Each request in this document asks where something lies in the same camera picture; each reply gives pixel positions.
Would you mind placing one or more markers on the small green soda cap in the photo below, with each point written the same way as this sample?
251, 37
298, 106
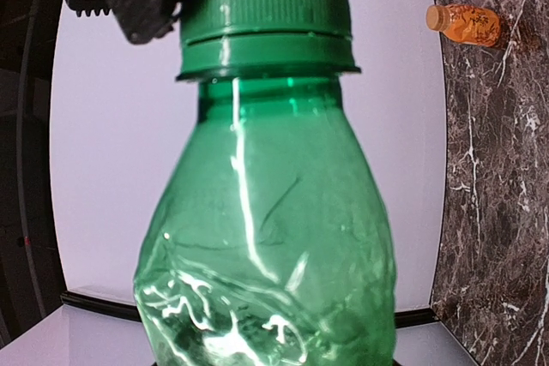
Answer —
254, 38

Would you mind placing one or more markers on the green soda bottle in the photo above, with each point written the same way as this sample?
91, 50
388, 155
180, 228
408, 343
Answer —
271, 243

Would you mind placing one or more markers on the orange drink bottle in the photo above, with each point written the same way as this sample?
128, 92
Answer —
465, 24

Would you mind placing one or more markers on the right black frame post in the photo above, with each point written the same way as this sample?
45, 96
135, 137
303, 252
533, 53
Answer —
31, 275

